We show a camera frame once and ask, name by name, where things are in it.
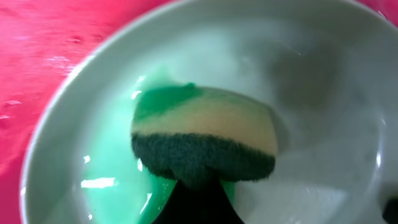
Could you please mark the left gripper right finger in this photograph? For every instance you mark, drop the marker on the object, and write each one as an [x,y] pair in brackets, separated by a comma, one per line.
[216,207]

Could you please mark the green yellow sponge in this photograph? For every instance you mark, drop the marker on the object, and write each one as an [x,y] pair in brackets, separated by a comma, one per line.
[194,134]

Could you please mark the red plastic tray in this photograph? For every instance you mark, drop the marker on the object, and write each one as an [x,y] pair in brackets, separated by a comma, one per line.
[37,62]

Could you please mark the white plate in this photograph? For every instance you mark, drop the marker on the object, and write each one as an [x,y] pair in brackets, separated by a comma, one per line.
[311,93]

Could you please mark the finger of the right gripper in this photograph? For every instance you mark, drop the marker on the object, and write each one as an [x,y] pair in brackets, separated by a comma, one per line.
[390,212]

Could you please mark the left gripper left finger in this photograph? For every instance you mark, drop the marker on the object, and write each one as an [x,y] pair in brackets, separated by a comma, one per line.
[181,207]

